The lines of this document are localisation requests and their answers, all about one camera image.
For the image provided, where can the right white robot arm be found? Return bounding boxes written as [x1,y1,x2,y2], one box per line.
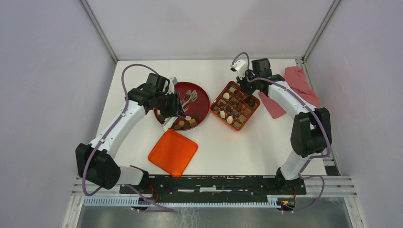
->
[230,58,331,194]

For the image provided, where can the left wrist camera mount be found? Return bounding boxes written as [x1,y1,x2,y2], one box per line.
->
[167,77,178,94]

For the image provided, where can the round dark red plate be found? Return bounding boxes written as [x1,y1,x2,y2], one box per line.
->
[170,82,210,131]

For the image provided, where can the orange compartment chocolate box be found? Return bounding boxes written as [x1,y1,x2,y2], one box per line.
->
[210,81,260,132]

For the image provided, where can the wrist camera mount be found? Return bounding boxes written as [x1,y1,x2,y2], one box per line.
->
[167,77,178,94]
[230,60,249,80]

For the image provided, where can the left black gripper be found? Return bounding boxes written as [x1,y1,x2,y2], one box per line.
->
[155,91,186,119]

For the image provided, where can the white rounded chocolate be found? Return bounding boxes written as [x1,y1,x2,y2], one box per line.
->
[222,93,230,100]

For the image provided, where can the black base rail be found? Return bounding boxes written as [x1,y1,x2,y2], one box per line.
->
[135,175,307,203]

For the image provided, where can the metal serving tongs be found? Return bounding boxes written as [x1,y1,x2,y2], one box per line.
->
[162,90,198,132]

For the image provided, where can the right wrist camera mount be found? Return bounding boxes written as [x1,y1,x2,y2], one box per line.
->
[230,60,249,80]

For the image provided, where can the pink cloth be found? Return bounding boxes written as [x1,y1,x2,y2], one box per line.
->
[259,66,321,119]

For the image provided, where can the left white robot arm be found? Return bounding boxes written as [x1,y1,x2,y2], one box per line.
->
[75,73,185,194]

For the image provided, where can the orange box lid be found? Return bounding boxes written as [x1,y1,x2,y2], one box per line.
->
[148,130,198,178]

